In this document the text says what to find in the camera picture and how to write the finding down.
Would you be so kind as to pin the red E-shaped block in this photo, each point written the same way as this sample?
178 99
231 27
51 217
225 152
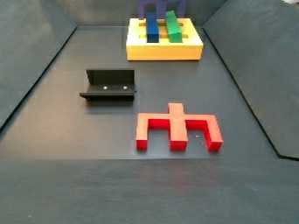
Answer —
178 123

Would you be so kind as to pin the green bar block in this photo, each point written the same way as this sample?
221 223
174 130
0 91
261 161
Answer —
173 26

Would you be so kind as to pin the blue bar block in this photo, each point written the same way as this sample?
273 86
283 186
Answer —
151 27

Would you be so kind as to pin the yellow slotted board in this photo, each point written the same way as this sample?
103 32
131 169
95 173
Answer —
141 50

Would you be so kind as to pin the black angle bracket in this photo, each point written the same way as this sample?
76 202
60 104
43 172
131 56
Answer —
110 84

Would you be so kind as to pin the purple E-shaped block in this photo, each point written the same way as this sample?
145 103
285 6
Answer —
161 7

